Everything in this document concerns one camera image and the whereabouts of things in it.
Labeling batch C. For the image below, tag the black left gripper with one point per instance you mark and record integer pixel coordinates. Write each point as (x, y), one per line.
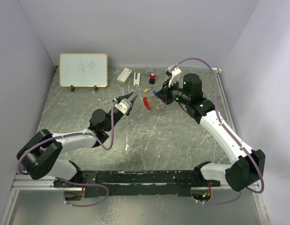
(132, 102)

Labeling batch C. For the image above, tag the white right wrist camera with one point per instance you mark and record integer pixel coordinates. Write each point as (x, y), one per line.
(174, 74)

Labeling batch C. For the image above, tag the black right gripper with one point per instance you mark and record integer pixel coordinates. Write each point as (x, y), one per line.
(166, 90)

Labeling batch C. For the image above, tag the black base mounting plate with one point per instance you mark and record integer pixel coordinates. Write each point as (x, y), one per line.
(133, 183)

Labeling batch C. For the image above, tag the white stapler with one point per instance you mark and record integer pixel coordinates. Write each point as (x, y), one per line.
(137, 79)

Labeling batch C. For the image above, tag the white board yellow frame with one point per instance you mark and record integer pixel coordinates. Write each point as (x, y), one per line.
(83, 70)

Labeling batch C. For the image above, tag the red black stamp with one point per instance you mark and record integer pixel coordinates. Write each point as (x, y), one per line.
(152, 79)

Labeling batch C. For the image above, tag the clear plastic cup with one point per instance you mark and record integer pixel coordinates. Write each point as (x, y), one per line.
(148, 69)

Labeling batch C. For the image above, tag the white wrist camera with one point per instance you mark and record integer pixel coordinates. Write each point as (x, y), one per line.
(124, 106)
(174, 74)

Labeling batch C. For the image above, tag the green white staples box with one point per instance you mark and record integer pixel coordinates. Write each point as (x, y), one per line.
(124, 75)

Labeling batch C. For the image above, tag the aluminium rail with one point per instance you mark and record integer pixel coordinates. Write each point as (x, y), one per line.
(26, 182)
(220, 97)

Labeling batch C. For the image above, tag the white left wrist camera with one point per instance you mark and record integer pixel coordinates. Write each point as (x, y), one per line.
(124, 106)

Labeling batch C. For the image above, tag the aluminium right side rail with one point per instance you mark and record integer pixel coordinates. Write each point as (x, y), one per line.
(220, 97)

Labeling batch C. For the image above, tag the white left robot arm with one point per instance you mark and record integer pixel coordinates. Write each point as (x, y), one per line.
(40, 156)

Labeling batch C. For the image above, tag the metal key organizer red handle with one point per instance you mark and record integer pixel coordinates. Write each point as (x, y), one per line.
(152, 103)

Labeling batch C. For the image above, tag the yellow key tag with key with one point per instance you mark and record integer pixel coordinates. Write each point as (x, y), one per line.
(148, 89)

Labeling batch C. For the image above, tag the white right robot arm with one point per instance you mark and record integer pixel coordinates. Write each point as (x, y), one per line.
(246, 165)

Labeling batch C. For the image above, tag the aluminium front rail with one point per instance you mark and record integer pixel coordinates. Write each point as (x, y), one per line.
(26, 182)

